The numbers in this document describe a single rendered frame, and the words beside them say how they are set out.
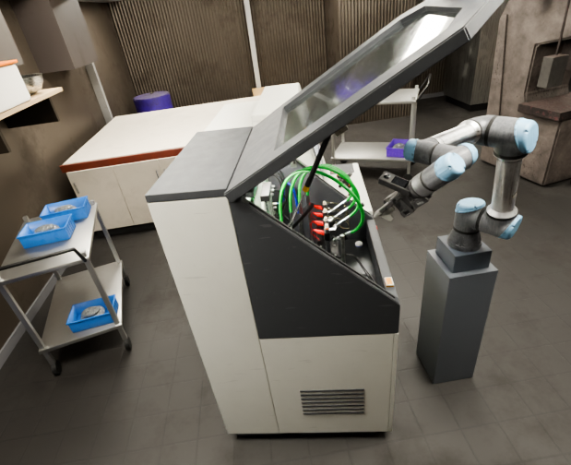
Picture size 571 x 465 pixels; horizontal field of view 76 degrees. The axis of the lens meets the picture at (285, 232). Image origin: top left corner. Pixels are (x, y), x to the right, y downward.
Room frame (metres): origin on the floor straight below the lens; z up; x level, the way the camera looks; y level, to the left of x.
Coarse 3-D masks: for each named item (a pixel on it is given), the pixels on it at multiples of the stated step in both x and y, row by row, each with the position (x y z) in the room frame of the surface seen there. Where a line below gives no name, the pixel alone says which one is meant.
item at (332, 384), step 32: (288, 352) 1.09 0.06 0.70; (320, 352) 1.07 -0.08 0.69; (352, 352) 1.06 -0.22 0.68; (384, 352) 1.04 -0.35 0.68; (288, 384) 1.09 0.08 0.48; (320, 384) 1.08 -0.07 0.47; (352, 384) 1.06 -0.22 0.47; (384, 384) 1.04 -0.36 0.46; (288, 416) 1.10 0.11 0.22; (320, 416) 1.08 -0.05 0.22; (352, 416) 1.06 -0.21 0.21; (384, 416) 1.04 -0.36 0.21
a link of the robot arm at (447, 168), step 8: (440, 160) 0.98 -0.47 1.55; (448, 160) 0.96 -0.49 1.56; (456, 160) 0.97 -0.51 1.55; (432, 168) 0.99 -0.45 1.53; (440, 168) 0.96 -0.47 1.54; (448, 168) 0.94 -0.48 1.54; (456, 168) 0.94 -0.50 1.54; (464, 168) 0.96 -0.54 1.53; (424, 176) 1.00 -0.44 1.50; (432, 176) 0.98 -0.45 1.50; (440, 176) 0.96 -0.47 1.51; (448, 176) 0.95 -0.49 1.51; (456, 176) 0.94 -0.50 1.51; (424, 184) 1.00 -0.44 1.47; (432, 184) 0.98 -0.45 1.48; (440, 184) 0.97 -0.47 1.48
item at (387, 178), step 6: (384, 174) 1.13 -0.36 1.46; (390, 174) 1.13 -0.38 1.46; (378, 180) 1.12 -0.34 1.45; (384, 180) 1.11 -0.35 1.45; (390, 180) 1.10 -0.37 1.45; (396, 180) 1.10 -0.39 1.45; (402, 180) 1.10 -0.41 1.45; (408, 180) 1.09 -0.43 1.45; (390, 186) 1.09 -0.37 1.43; (396, 186) 1.08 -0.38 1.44; (402, 186) 1.07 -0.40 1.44; (408, 186) 1.07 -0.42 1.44; (402, 192) 1.07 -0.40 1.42; (408, 192) 1.05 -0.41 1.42
